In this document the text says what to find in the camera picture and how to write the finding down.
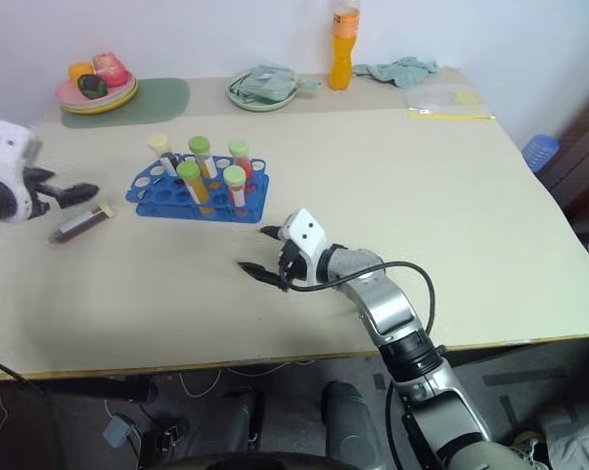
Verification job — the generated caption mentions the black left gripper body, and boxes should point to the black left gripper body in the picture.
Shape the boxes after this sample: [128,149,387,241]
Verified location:
[23,167,57,217]

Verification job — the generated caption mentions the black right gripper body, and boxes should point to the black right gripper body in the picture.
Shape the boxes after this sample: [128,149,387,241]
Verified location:
[275,239,311,292]

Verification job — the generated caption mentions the blue test tube rack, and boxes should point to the blue test tube rack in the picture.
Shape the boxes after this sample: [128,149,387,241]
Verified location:
[123,155,272,226]

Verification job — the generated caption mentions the cream-capped dark red tube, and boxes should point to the cream-capped dark red tube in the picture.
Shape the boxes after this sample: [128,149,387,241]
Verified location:
[47,202,117,246]
[147,133,179,177]

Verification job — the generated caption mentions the green-capped red tube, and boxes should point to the green-capped red tube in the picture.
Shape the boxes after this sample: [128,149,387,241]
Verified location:
[221,164,249,217]
[226,138,254,183]

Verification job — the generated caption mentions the pink plate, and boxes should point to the pink plate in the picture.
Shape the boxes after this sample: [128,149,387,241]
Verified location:
[54,74,138,106]

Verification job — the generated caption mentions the light green plate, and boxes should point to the light green plate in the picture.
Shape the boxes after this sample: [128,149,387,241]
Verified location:
[61,87,140,117]

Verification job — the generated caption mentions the green-capped yellow tube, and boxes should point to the green-capped yellow tube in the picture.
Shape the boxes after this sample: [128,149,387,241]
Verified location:
[175,161,212,215]
[187,135,219,180]

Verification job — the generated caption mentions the black and green toy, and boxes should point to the black and green toy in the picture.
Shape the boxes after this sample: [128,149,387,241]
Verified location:
[75,72,110,101]

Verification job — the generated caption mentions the stacked plates with toy food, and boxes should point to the stacked plates with toy food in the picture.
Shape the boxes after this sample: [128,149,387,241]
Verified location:
[59,80,140,113]

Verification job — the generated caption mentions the orange toy fruit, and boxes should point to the orange toy fruit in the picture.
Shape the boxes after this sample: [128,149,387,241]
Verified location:
[68,61,98,85]

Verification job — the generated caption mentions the red toy fruit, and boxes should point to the red toy fruit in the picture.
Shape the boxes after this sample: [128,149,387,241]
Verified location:
[91,50,130,89]

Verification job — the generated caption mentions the dark green placemat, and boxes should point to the dark green placemat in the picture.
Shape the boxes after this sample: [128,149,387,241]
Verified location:
[60,76,191,130]

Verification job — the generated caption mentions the dark rounded robot leg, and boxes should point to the dark rounded robot leg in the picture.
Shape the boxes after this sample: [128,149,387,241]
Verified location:
[322,380,375,462]
[219,388,267,457]

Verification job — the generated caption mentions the folded green cloth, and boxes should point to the folded green cloth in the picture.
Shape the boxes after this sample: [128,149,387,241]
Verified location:
[236,64,299,103]

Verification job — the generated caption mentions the orange soda bottle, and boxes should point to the orange soda bottle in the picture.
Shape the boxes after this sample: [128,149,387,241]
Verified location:
[329,0,362,92]

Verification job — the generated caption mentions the crumpled green rag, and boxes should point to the crumpled green rag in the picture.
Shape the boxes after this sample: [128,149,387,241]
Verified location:
[351,56,440,90]

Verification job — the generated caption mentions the clear zip bag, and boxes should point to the clear zip bag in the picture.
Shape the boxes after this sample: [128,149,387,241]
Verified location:
[403,86,498,121]

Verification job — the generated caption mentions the grey-blue power adapter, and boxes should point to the grey-blue power adapter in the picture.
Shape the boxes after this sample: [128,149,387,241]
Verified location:
[102,413,136,448]

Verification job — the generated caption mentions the white sneaker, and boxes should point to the white sneaker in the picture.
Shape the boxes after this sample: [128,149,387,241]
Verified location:
[511,429,551,470]

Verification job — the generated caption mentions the brown wooden furniture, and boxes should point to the brown wooden furniture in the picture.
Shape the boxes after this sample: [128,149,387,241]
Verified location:
[542,87,589,219]

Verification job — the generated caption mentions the grey trouser leg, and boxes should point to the grey trouser leg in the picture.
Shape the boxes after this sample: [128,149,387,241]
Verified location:
[536,403,589,470]

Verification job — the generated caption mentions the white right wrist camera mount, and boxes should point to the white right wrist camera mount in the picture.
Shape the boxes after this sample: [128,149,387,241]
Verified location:
[281,208,333,286]

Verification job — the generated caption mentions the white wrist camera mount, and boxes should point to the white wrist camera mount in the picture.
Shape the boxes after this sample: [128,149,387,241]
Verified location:
[0,118,45,222]
[281,208,333,286]

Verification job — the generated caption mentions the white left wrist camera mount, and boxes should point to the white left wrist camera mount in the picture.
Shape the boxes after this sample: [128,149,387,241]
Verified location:
[0,118,45,222]

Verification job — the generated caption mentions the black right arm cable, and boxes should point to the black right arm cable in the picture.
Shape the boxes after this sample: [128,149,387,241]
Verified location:
[279,261,436,340]

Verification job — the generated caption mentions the green plate with handle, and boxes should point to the green plate with handle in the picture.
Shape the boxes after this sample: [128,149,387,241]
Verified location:
[224,68,324,114]

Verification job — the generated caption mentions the white floor cable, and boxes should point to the white floor cable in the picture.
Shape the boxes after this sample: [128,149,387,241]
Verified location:
[176,359,320,399]

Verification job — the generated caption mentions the black floor cable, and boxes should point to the black floor cable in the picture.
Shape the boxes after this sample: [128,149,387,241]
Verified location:
[0,349,39,389]

